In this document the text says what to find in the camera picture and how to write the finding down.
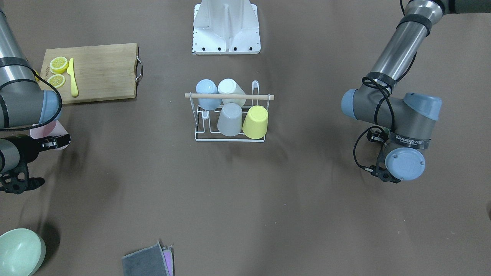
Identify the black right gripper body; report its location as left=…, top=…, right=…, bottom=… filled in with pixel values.
left=15, top=134, right=71, bottom=164

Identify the pink plastic cup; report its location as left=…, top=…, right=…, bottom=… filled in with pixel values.
left=30, top=120, right=71, bottom=151

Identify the green plastic cup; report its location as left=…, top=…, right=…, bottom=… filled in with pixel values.
left=370, top=126, right=389, bottom=140

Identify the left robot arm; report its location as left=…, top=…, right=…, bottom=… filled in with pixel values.
left=341, top=0, right=490, bottom=183

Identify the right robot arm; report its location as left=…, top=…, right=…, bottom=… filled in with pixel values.
left=0, top=13, right=63, bottom=132

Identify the blue plastic cup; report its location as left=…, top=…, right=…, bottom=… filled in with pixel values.
left=195, top=79, right=221, bottom=111

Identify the grey plastic cup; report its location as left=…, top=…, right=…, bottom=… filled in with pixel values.
left=217, top=103, right=242, bottom=137

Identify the white plastic cup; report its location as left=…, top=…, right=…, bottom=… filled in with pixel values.
left=217, top=78, right=246, bottom=107

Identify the yellow plastic cup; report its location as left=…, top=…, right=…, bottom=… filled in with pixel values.
left=242, top=105, right=269, bottom=139

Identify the lemon slice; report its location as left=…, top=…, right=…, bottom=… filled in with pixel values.
left=47, top=74, right=66, bottom=89

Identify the yellow plastic knife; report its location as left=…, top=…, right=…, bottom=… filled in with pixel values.
left=67, top=57, right=79, bottom=98

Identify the lemon half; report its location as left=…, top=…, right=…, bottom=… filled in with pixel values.
left=49, top=56, right=69, bottom=74

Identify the wooden cutting board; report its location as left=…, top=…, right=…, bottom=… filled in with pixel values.
left=38, top=43, right=143, bottom=104

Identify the green bowl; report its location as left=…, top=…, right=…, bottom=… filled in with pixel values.
left=0, top=228, right=46, bottom=276

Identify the grey cloth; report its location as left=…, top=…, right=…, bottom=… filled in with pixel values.
left=122, top=243, right=170, bottom=276

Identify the purple cloth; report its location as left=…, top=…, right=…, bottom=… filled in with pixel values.
left=162, top=247, right=174, bottom=276

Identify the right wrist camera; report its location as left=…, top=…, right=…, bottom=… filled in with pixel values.
left=0, top=163, right=45, bottom=194

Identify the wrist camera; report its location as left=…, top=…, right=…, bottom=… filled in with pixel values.
left=0, top=163, right=45, bottom=194
left=366, top=127, right=401, bottom=183

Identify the white wire cup rack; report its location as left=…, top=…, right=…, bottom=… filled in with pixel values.
left=185, top=79, right=275, bottom=143

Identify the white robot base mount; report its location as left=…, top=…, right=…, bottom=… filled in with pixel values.
left=192, top=0, right=261, bottom=55

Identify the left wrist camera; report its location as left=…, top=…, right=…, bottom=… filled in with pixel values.
left=366, top=127, right=401, bottom=183

